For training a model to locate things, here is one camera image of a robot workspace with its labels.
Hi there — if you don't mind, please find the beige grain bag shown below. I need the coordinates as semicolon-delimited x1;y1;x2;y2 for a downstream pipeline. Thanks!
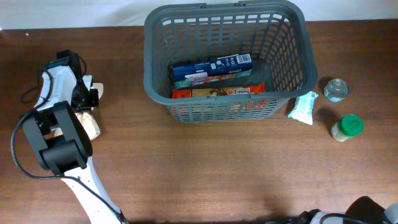
54;82;104;141

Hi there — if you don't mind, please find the blue cardboard box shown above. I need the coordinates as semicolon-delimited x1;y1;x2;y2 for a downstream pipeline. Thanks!
172;54;254;89

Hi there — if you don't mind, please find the orange spaghetti packet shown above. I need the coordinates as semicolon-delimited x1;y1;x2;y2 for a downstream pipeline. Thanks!
171;82;266;122

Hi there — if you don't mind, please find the grey plastic shopping basket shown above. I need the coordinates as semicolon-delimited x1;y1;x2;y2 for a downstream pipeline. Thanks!
144;1;318;123

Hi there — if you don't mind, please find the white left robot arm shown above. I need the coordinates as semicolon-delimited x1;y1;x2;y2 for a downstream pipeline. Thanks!
17;50;127;223

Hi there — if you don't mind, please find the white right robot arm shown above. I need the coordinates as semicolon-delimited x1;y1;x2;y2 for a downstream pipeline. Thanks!
289;196;397;224

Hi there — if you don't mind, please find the white green wrapped snack pack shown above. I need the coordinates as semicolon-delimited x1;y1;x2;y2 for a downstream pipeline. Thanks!
288;91;318;125

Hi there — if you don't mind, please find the small metal tin can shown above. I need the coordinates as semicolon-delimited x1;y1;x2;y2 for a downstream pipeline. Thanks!
324;78;349;103

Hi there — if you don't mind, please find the green lid glass jar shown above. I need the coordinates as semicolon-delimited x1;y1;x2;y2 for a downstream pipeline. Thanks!
331;114;364;142

